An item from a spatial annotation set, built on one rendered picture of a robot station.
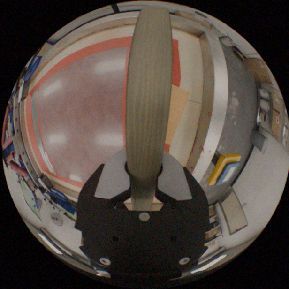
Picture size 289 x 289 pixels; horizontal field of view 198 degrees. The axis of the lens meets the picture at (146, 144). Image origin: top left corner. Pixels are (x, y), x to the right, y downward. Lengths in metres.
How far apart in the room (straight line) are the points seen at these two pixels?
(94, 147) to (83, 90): 0.12
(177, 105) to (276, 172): 3.23
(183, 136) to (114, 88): 0.15
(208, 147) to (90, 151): 0.24
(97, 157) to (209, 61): 0.30
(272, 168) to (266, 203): 1.00
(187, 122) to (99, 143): 0.17
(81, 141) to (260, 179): 3.48
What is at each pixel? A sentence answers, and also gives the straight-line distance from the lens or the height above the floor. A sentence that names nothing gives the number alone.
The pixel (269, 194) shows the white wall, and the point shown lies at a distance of 3.42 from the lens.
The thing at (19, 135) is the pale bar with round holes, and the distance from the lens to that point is 0.68.
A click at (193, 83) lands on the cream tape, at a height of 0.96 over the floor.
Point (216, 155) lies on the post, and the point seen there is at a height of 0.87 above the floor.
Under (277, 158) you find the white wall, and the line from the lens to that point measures 3.22.
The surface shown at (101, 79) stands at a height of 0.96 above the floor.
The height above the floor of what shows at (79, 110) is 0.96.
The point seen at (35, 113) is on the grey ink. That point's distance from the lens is 0.39.
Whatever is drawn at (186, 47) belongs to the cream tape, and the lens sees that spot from 0.21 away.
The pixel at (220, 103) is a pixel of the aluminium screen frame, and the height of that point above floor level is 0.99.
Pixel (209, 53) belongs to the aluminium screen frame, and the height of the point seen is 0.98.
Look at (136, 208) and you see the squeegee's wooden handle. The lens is 0.15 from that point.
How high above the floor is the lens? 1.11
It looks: 62 degrees down
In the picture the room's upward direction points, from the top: 177 degrees clockwise
